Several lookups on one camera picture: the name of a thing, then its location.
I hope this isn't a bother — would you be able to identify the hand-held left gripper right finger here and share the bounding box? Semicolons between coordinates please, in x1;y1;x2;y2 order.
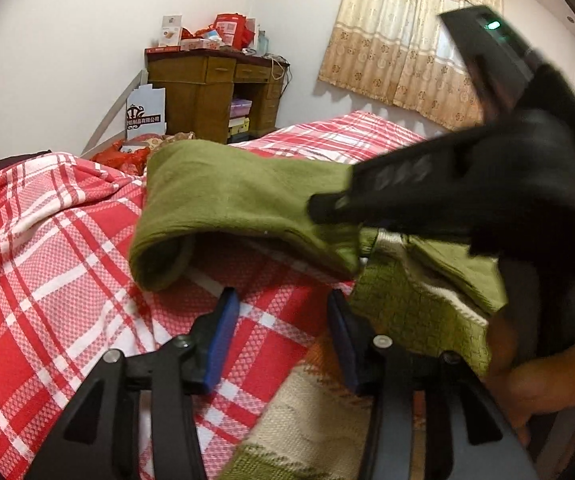
327;290;541;480

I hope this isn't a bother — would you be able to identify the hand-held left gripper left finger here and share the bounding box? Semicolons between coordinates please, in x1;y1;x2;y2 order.
25;287;241;480

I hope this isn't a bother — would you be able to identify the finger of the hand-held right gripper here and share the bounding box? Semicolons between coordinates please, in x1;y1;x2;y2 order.
309;127;473;241

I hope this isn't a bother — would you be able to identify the green striped knit sweater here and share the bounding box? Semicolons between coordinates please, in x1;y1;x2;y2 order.
130;139;511;480

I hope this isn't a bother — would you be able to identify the person's right hand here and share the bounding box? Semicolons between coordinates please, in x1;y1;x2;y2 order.
487;317;575;443

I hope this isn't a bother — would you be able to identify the beige patterned curtain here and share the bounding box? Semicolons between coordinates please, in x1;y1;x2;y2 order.
317;0;504;132

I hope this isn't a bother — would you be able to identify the red plaid bed sheet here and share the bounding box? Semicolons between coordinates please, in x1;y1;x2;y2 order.
0;110;431;461

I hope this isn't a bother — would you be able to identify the red plastic bag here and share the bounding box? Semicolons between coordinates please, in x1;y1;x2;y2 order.
92;134;166;177

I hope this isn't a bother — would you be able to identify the brown wooden desk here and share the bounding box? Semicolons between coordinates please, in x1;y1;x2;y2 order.
145;48;288;146

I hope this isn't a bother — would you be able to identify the white and blue paper bag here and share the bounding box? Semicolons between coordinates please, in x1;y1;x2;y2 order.
126;85;167;139

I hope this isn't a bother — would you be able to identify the pile of red gift boxes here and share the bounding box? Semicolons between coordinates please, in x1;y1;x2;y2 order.
180;12;257;53

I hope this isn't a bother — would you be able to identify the grey metal bar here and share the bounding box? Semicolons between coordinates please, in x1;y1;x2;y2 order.
80;69;147;159

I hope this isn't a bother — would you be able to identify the white cardboard box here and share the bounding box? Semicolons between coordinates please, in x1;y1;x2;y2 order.
160;14;184;49

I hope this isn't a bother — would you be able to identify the white cable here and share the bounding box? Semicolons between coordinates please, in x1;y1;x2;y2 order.
266;53;291;84

